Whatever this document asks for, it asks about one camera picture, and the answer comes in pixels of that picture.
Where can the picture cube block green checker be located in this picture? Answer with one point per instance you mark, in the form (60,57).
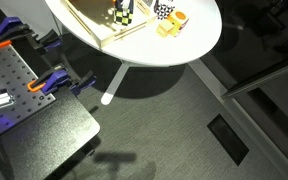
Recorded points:
(123,18)

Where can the wooden tray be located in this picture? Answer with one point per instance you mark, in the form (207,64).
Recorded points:
(94,16)

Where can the yellow wooden block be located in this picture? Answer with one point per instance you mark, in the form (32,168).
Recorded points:
(164,28)

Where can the orange yellow cube block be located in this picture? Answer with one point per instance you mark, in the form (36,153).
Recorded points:
(179,21)

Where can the white round table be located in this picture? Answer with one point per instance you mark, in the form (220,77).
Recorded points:
(170,46)

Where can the blue orange bar clamp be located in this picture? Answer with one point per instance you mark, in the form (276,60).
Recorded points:
(52,81)
(12,30)

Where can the black perforated mounting board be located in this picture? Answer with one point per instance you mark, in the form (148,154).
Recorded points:
(10,76)

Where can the black floor vent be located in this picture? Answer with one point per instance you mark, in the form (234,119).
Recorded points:
(227,138)

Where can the dark metal door frame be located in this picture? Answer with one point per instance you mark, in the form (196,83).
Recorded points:
(260,78)

